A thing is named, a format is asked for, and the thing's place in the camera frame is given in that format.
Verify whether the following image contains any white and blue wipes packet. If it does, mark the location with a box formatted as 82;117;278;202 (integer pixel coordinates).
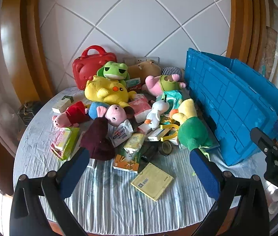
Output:
108;119;134;148

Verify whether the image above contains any yellow mouse plush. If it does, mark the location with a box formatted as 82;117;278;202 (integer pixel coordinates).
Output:
84;76;137;111

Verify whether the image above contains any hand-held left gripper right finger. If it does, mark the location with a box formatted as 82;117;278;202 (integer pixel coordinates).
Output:
189;149;270;236

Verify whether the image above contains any green frog plush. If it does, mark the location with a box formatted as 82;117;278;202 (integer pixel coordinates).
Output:
97;61;130;86

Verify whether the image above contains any large pink tissue pack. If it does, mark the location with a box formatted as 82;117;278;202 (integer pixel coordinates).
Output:
129;94;153;123

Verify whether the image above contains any dark tape roll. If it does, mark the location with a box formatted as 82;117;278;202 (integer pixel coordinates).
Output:
160;141;174;156

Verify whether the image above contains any yellow-green tissue pack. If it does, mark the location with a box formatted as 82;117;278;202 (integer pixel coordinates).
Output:
123;133;146;158

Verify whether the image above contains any orange and green carton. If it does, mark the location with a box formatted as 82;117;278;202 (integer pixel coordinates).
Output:
113;152;142;173

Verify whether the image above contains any red toy carry case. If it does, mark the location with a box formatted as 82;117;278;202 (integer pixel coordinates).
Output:
72;45;116;90

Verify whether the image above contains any yellow plush in green outfit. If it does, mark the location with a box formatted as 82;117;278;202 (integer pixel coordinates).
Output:
172;99;214;151

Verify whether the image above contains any black small object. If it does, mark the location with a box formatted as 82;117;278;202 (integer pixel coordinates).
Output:
141;146;159;163

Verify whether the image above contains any desktop with pale blue cloth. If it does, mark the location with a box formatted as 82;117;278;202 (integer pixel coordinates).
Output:
13;86;262;229

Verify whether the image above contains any yellow flat box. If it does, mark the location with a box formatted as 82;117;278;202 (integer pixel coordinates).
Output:
130;163;174;201

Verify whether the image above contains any pig plush in red dress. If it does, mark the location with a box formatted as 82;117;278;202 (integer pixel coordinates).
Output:
53;101;90;128

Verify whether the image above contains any striped shirt plush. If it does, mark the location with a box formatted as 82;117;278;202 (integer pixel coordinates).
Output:
161;66;186;79

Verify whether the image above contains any teal and red box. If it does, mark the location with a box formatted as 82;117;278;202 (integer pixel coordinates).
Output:
125;77;143;91

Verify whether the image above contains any brown capybara plush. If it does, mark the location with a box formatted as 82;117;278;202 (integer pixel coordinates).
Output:
128;63;161;80

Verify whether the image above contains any pig plush in blue shirt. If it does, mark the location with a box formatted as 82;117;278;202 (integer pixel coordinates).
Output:
89;102;134;127

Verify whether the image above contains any white round object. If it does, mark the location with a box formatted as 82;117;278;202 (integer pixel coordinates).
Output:
0;102;19;128

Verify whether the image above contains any blue plastic crate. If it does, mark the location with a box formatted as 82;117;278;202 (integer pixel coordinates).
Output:
184;48;278;166

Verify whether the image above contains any white box with green end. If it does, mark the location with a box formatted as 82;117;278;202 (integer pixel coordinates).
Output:
52;95;74;114

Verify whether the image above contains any yellow plastic clip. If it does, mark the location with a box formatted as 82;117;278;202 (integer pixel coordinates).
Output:
160;124;180;142

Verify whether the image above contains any pink plush with green hood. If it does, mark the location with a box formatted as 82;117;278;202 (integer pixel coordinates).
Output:
145;74;187;96

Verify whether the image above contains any small white carton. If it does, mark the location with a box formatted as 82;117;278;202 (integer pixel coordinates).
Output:
145;128;165;142

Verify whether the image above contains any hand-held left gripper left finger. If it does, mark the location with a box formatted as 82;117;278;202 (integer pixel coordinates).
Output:
9;147;90;236

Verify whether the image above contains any pink and green wipes pack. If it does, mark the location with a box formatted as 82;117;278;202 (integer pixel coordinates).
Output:
50;127;80;161

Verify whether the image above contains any white goose plush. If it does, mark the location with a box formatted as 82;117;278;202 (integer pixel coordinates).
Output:
144;96;171;129

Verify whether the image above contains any pig plush teal costume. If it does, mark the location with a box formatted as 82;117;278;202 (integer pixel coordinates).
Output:
162;90;184;111

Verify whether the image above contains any dark red knit beanie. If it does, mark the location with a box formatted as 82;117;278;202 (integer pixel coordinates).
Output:
80;117;116;161

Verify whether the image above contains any white wall socket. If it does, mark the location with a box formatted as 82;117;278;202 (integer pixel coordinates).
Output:
124;56;159;65

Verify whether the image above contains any dark small box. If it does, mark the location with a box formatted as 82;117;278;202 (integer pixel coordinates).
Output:
17;101;42;126

